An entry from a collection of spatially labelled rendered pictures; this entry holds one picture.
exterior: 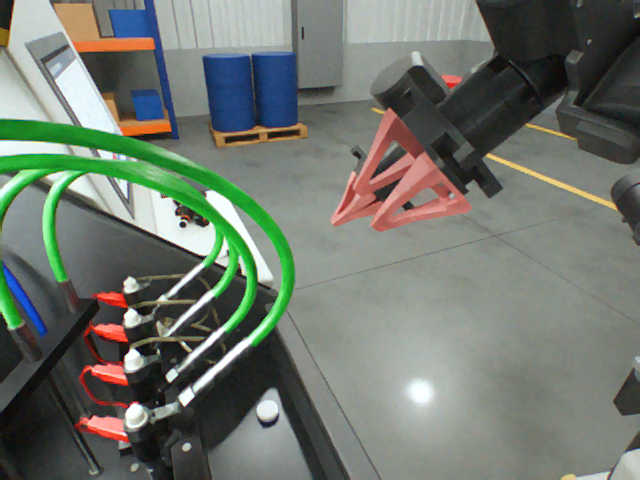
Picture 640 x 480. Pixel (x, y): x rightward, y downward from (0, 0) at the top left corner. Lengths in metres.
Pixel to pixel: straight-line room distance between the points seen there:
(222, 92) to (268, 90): 0.58
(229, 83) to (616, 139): 4.84
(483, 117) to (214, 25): 6.57
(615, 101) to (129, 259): 0.66
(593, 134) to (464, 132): 0.08
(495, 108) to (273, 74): 4.87
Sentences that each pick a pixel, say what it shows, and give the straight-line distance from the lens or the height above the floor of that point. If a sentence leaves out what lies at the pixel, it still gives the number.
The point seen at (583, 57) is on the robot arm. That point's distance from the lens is 0.29.
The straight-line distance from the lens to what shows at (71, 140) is 0.31.
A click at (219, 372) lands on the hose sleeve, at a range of 0.44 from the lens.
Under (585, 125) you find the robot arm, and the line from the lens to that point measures 0.30.
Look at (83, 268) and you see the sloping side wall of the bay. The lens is 0.72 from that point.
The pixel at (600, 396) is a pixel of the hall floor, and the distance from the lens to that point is 2.22.
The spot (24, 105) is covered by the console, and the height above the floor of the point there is 1.38.
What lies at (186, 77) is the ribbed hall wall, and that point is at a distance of 6.79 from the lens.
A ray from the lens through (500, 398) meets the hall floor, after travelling 2.00.
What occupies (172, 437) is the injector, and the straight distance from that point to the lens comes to 0.51.
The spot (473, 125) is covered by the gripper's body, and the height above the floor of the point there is 1.41.
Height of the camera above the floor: 1.49
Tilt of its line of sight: 30 degrees down
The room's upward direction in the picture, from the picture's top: straight up
